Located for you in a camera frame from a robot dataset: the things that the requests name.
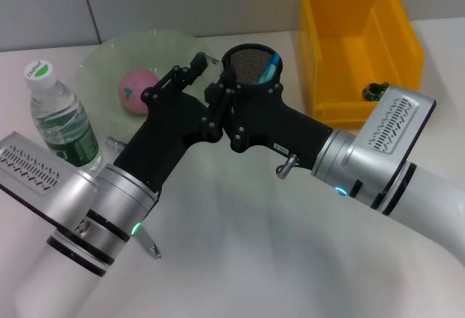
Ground yellow plastic bin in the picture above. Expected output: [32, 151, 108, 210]
[298, 0, 425, 130]

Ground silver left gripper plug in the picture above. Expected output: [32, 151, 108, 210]
[105, 136, 127, 151]

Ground green plastic wrapper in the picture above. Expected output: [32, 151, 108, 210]
[363, 82, 390, 101]

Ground black mesh pen cup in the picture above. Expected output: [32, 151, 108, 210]
[220, 44, 284, 89]

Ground clear plastic ruler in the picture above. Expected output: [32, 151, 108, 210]
[201, 53, 222, 79]

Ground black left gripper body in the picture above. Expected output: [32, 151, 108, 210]
[113, 84, 225, 195]

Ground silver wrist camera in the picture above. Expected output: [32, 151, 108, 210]
[343, 85, 437, 212]
[0, 131, 102, 235]

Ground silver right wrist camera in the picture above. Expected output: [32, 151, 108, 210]
[343, 85, 437, 212]

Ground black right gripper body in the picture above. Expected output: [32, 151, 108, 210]
[221, 81, 334, 171]

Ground clear green-label water bottle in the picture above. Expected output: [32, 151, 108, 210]
[23, 60, 104, 174]

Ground grey right arm cable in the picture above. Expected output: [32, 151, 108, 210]
[275, 152, 299, 180]

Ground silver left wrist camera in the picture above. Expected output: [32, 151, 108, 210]
[0, 131, 102, 235]

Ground pink peach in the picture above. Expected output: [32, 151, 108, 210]
[118, 70, 161, 116]

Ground green glass fruit plate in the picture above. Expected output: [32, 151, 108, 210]
[78, 29, 223, 144]

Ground blue scissors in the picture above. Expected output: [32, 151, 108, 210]
[255, 52, 283, 86]

